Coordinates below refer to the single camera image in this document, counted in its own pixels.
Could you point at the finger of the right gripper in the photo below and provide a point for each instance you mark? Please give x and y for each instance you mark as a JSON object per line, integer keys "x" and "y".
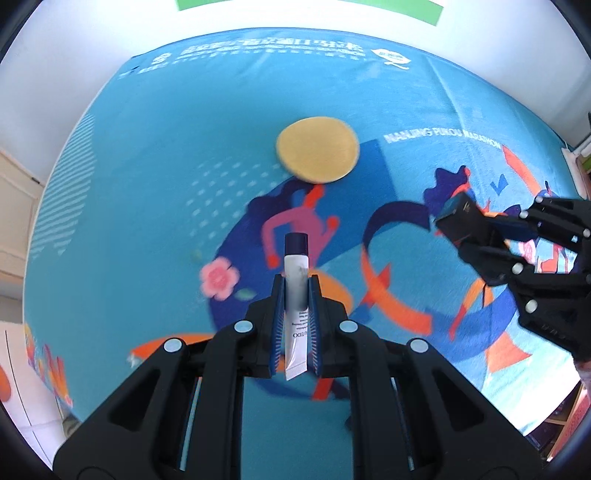
{"x": 503, "y": 227}
{"x": 495, "y": 265}

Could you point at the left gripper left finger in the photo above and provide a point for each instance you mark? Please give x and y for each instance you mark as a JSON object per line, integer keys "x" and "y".
{"x": 179, "y": 414}

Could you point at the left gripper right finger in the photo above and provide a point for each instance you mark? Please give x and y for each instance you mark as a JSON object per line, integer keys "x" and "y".
{"x": 413, "y": 414}

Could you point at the black Tom Ford box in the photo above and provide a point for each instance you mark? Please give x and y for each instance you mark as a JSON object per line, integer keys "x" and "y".
{"x": 461, "y": 220}

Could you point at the white cosmetic tube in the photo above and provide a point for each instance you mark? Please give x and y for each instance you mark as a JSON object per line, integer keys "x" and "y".
{"x": 295, "y": 267}

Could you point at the round yellow sponge pad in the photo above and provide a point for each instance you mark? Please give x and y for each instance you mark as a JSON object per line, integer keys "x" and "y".
{"x": 318, "y": 150}

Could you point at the blue marathon printed blanket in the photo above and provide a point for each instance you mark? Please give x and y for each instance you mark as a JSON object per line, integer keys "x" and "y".
{"x": 166, "y": 213}

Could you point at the white wardrobe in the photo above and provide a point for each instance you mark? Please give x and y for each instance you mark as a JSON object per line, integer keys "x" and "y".
{"x": 40, "y": 398}

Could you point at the orange guitar wall sticker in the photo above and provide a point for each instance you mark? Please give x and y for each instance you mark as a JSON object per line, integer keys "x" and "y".
{"x": 5, "y": 386}

